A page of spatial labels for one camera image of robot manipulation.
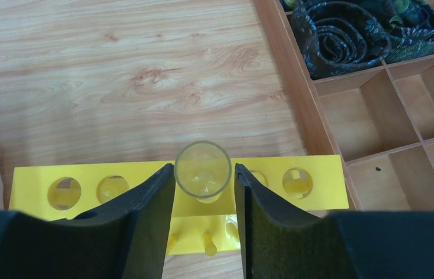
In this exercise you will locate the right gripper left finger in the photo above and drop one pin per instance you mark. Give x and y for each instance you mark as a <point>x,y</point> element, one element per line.
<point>122,238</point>

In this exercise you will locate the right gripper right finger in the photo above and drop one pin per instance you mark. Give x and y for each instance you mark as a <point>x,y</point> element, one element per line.
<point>279,240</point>

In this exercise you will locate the wooden compartment tray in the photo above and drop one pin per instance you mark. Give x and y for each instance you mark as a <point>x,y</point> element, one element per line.
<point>380,120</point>

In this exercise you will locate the large glass test tube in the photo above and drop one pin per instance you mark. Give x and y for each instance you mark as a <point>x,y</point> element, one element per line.
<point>203,170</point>

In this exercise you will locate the yellow test tube rack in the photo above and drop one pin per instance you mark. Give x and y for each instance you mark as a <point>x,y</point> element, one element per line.
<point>55,192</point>

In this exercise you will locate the rolled green tie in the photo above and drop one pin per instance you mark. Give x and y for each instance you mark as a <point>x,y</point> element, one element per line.
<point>410,26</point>

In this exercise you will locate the rolled dark tie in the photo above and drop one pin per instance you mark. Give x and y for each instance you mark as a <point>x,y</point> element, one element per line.
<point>338,37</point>

